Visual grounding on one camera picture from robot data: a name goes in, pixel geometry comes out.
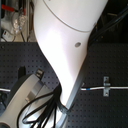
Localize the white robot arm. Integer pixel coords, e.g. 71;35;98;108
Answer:
34;0;108;109

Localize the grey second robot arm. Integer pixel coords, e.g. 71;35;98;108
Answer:
0;74;57;128

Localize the grey metal cable clip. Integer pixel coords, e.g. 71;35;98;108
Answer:
103;76;111;97

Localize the white cable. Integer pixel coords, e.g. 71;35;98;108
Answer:
0;86;128;93

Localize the black cable bundle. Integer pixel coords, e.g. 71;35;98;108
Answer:
20;84;63;128

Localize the black arm hose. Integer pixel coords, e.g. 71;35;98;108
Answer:
89;7;128;44

